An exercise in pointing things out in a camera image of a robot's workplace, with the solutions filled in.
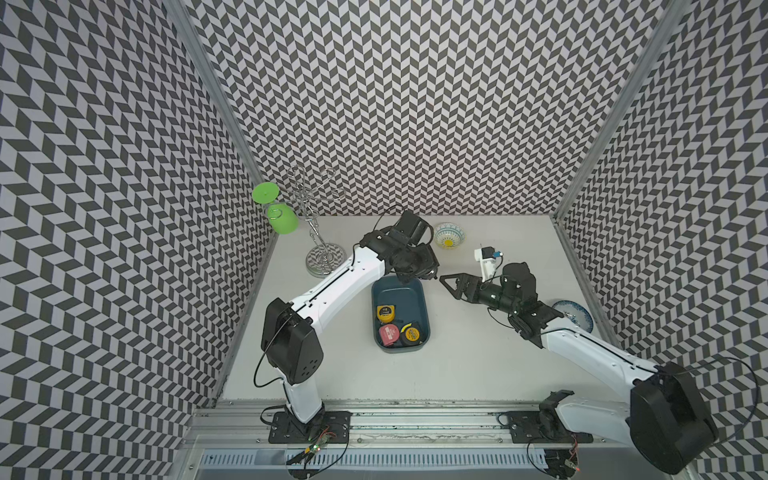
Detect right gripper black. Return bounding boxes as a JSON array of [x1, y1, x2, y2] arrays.
[[439, 273, 518, 314]]

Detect teal plastic storage box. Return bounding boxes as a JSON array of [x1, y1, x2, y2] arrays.
[[371, 275, 431, 353]]

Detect pink tape measure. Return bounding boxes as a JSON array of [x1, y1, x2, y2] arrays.
[[378, 323, 400, 347]]

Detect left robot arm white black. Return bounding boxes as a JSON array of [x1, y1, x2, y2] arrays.
[[260, 210, 439, 425]]

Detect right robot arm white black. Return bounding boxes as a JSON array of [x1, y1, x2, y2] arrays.
[[440, 263, 719, 474]]

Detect small yellow patterned bowl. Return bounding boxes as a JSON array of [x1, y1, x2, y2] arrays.
[[434, 222, 466, 250]]

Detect blue white patterned plate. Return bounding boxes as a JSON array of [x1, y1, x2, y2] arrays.
[[552, 300, 595, 333]]

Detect chrome wire glass rack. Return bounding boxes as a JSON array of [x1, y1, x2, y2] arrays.
[[288, 166, 347, 278]]

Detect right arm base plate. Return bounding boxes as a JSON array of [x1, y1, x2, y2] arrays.
[[497, 410, 594, 445]]

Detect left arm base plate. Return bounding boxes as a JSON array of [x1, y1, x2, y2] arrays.
[[268, 410, 352, 445]]

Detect aluminium front rail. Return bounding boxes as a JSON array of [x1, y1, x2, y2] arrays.
[[168, 400, 661, 479]]

